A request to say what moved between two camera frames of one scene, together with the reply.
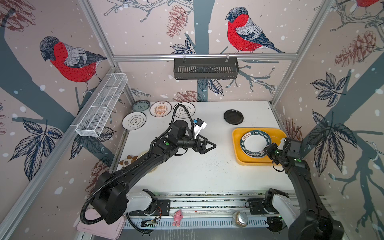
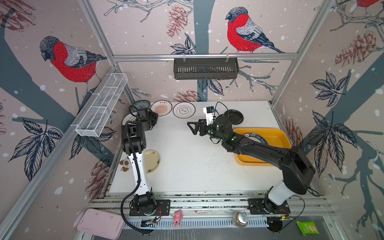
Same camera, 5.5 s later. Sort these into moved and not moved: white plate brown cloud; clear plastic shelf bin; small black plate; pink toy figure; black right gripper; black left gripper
Moved: black right gripper; black left gripper
Not moved: pink toy figure; white plate brown cloud; small black plate; clear plastic shelf bin
